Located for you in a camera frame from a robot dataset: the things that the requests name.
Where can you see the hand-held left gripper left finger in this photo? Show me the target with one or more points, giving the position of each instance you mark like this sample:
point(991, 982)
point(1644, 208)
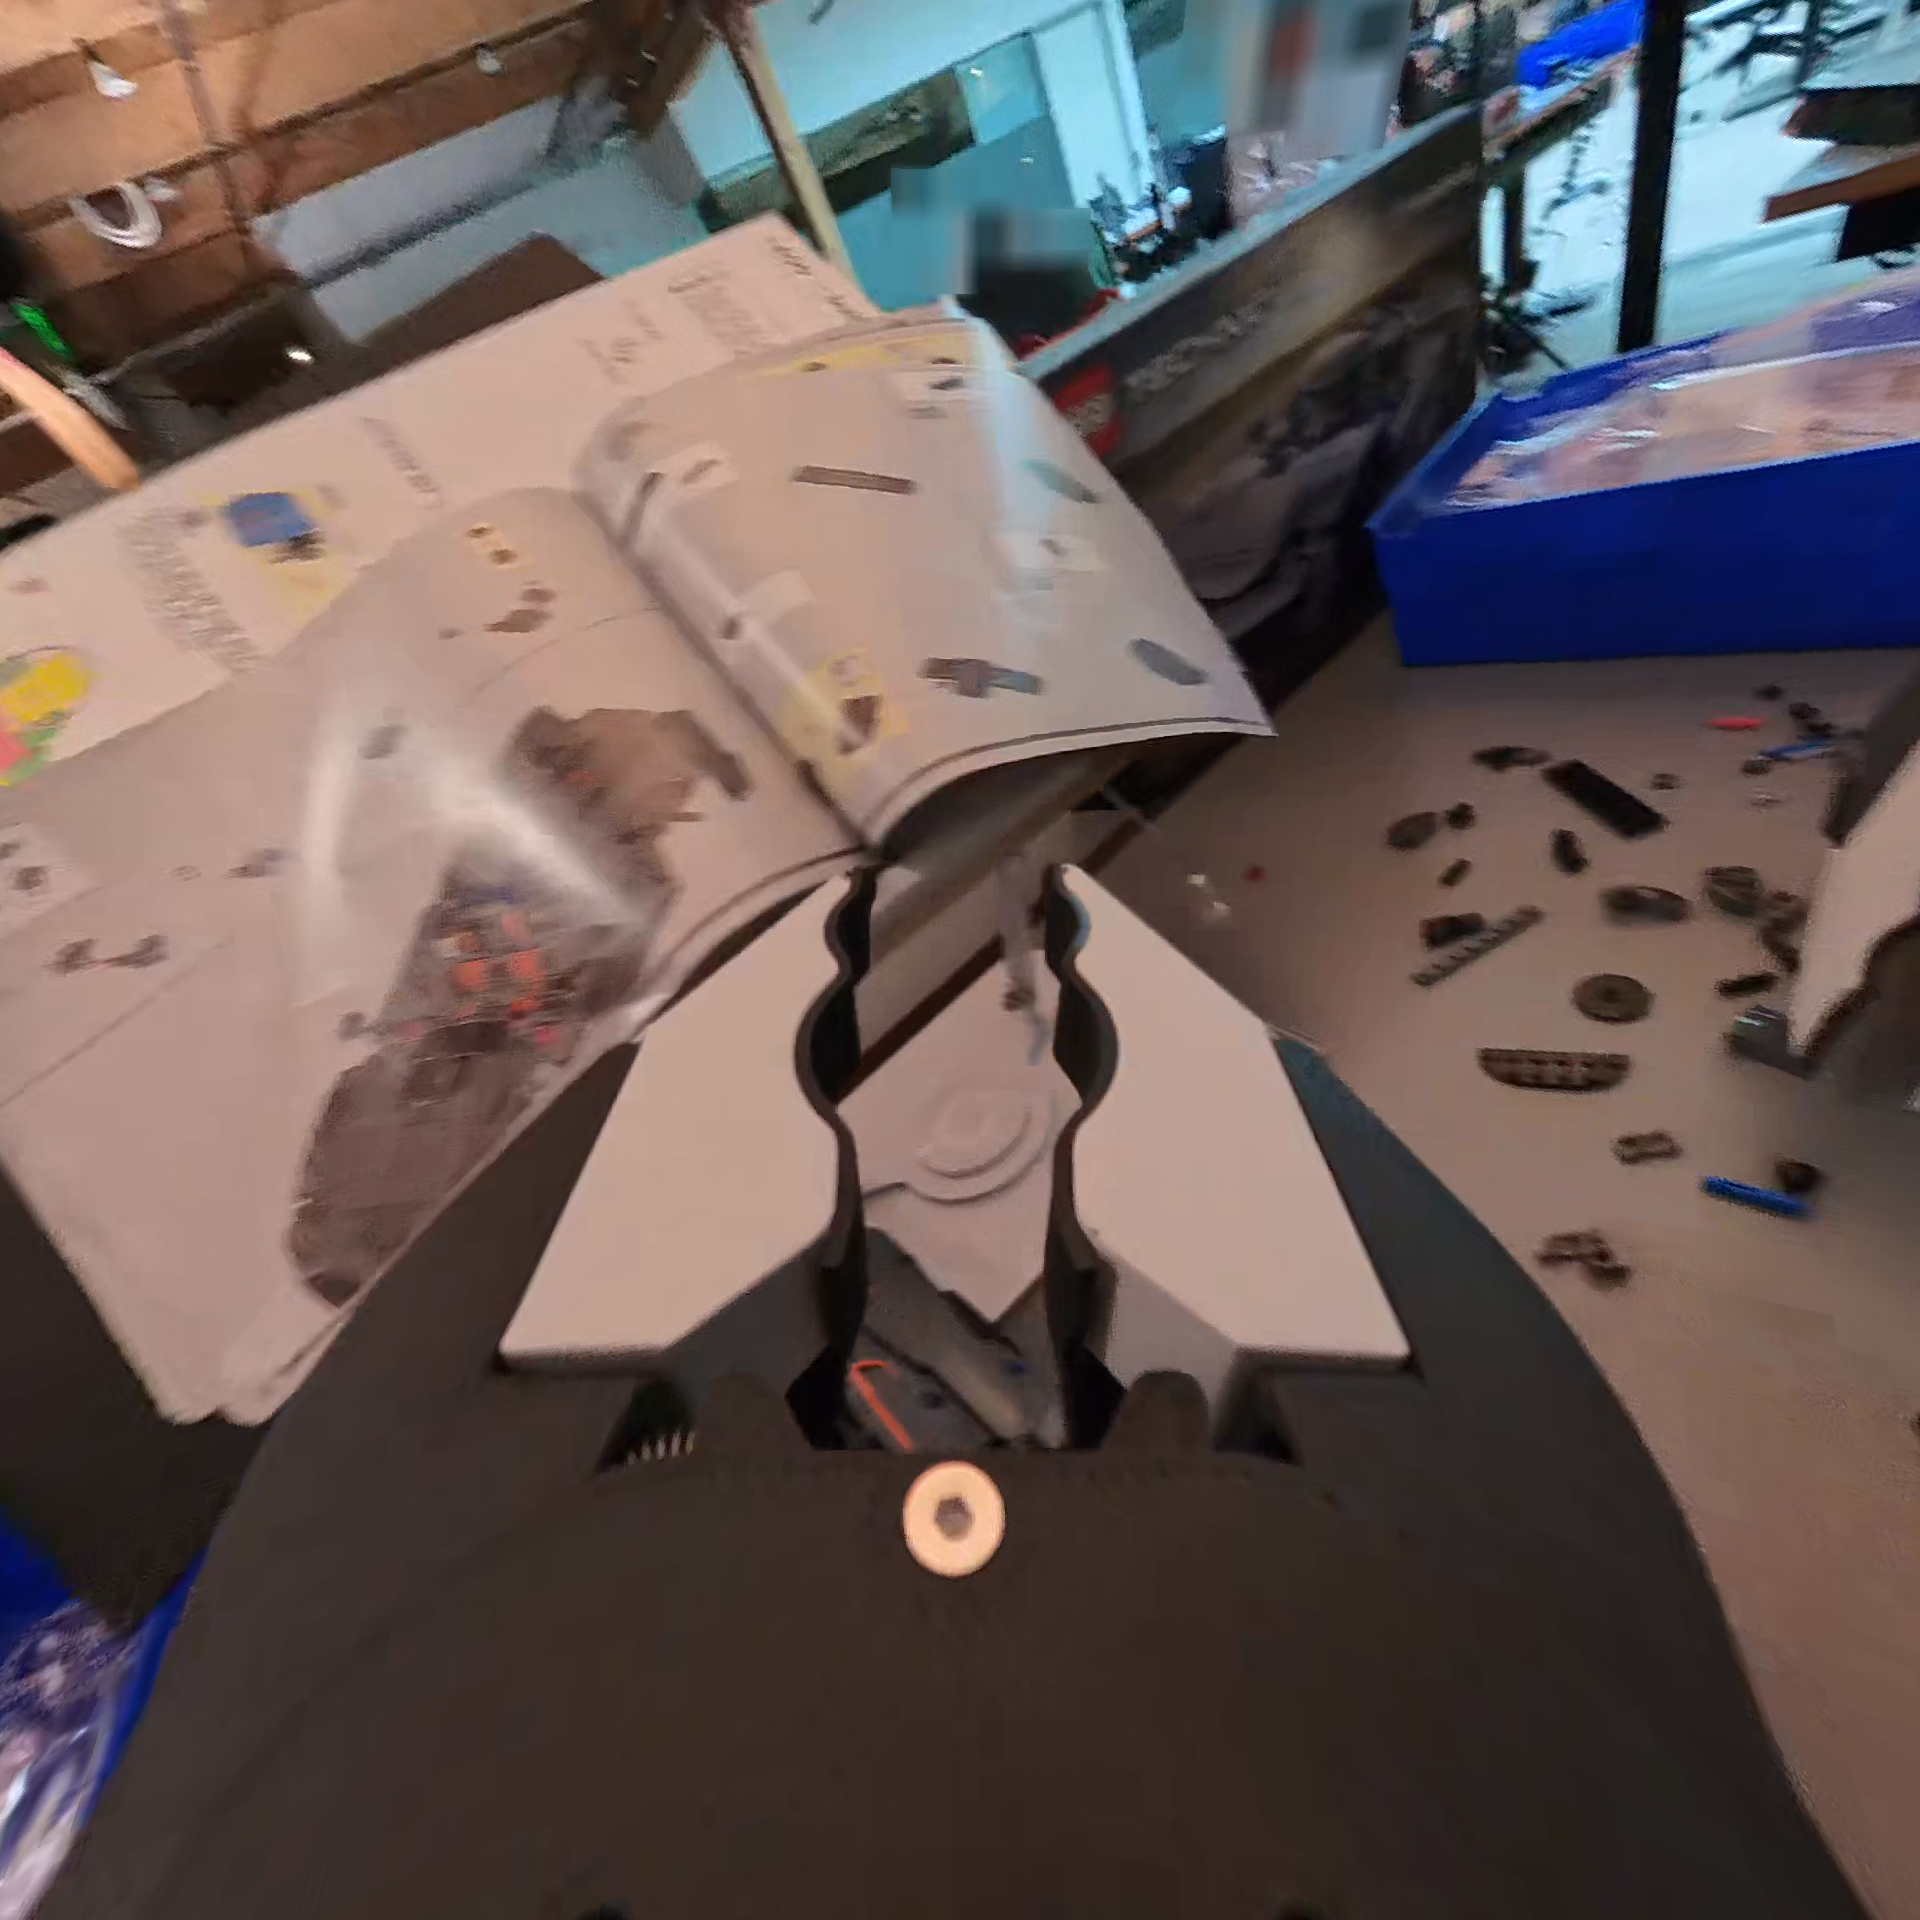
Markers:
point(675, 1200)

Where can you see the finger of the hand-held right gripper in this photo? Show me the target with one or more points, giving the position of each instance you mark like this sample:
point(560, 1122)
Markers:
point(1869, 914)

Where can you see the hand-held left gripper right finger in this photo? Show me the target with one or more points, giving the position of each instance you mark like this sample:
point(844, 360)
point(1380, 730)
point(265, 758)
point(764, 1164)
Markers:
point(1245, 1200)

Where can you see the grey lego sports car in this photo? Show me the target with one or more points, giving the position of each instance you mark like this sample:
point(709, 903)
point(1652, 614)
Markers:
point(931, 1350)

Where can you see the lego instruction book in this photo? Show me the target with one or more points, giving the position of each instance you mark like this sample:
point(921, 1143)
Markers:
point(525, 674)

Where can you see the grey lego wedge shell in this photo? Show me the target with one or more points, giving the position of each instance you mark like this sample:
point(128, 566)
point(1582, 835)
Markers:
point(1758, 1038)

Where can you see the scatter of dark lego pieces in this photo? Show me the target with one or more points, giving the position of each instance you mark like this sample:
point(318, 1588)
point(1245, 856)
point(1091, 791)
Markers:
point(1647, 903)

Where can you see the dark round lego dish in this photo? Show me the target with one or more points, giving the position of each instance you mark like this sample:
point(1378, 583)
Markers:
point(1611, 999)

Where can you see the black long studded lego plate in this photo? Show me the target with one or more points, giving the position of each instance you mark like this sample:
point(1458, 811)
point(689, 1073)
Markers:
point(1605, 799)

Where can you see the blue lego pin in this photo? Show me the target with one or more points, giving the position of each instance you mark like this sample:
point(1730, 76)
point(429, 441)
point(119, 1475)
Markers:
point(1752, 1197)

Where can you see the black and brown lego connector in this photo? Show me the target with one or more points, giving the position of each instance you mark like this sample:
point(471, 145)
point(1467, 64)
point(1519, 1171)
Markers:
point(1449, 930)

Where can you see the dark grey long lego plate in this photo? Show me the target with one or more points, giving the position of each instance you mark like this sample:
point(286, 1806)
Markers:
point(1484, 949)

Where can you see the lego set box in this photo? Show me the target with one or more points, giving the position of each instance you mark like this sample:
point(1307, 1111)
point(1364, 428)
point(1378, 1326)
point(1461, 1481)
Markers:
point(1304, 421)

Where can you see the white rounded board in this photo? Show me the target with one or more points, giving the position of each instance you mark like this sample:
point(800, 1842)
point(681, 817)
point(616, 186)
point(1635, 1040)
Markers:
point(960, 1034)

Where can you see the blue storage bin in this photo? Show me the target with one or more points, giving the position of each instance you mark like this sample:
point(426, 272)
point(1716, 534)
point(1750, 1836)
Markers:
point(1651, 570)
point(90, 1590)

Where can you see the clear plastic parts bags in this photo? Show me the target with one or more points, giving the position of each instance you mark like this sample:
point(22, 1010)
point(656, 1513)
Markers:
point(60, 1770)
point(1695, 404)

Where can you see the wooden background table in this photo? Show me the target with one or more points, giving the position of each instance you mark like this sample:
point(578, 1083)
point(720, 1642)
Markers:
point(1852, 164)

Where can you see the black device with green light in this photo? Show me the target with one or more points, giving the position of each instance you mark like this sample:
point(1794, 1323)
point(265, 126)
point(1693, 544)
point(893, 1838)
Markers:
point(31, 314)

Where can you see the dark grey lego bracket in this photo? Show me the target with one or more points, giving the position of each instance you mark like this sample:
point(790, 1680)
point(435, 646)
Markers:
point(1647, 1148)

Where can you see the black vertical post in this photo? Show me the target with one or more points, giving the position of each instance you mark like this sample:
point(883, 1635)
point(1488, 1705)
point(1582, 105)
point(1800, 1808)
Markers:
point(1651, 151)

